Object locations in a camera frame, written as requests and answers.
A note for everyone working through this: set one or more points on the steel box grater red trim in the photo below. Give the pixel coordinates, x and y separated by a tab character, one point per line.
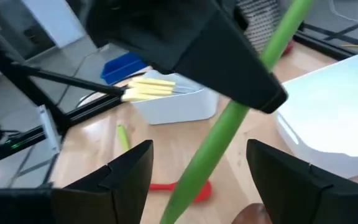
259	25

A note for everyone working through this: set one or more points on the black aluminium table frame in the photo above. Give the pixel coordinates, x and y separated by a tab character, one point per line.
89	109

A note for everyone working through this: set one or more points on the red silicone spoon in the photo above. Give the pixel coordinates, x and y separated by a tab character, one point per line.
204	191

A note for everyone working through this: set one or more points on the large white plastic bin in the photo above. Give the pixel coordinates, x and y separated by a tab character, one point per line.
337	124

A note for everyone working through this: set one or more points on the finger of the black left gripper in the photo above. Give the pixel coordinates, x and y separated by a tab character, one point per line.
228	62

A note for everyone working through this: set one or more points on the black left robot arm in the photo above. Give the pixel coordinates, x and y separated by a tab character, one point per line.
11	144

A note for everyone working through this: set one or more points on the light green silicone spoon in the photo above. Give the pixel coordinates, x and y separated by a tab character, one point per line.
123	138

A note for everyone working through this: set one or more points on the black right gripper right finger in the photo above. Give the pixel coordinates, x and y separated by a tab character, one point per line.
291	193

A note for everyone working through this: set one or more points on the blue plastic crate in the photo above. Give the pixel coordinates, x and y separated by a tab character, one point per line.
123	67

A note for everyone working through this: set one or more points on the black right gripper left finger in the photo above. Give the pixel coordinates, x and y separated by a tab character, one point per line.
120	186

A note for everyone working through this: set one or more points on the small white cutlery tray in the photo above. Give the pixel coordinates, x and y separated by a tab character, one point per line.
179	109

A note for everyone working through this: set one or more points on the white metal bracket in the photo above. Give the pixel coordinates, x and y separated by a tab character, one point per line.
50	129

